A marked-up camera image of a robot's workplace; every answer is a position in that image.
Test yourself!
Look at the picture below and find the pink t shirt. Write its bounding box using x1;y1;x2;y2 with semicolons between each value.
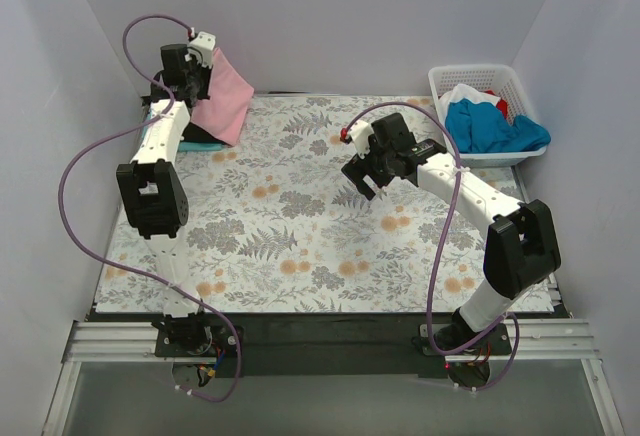
190;48;254;146

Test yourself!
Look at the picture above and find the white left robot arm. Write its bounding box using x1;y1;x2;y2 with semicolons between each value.
116;35;215;356

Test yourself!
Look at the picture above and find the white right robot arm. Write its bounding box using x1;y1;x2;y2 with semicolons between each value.
340;113;561;355

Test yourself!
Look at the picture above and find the folded black t shirt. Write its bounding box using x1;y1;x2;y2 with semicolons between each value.
149;69;224;143

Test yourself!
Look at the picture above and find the folded teal t shirt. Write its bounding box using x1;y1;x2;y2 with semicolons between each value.
140;106;228;152

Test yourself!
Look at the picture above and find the blue t shirt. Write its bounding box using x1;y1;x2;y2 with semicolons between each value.
445;99;551;154

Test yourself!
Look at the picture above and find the white t shirt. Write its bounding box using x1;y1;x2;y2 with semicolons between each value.
439;84;501;115

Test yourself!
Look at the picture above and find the white plastic basket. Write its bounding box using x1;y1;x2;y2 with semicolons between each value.
428;64;546;168

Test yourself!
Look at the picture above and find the red t shirt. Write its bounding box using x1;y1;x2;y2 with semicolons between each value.
496;99;509;121

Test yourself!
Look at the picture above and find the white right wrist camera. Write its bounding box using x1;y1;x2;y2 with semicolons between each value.
340;121;374;158

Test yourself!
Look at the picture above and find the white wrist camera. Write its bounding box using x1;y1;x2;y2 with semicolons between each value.
340;121;374;158
187;31;216;69

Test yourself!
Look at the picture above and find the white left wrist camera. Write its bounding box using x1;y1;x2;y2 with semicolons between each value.
187;31;216;69

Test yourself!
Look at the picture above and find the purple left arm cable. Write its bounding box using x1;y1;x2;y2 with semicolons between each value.
57;14;244;403

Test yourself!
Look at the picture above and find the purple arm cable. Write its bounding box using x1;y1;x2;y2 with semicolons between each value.
342;101;521;393
57;14;244;403

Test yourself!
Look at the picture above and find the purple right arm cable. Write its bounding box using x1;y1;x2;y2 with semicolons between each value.
342;101;521;393

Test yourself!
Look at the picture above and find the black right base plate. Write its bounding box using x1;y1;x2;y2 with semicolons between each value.
411;323;512;356

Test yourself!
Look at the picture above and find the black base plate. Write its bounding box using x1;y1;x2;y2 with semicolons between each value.
411;323;512;356
154;325;245;358

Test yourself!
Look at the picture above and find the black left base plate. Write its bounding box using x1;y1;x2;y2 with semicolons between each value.
154;325;245;358

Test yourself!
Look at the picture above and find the aluminium front rail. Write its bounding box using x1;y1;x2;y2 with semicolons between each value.
63;314;598;362

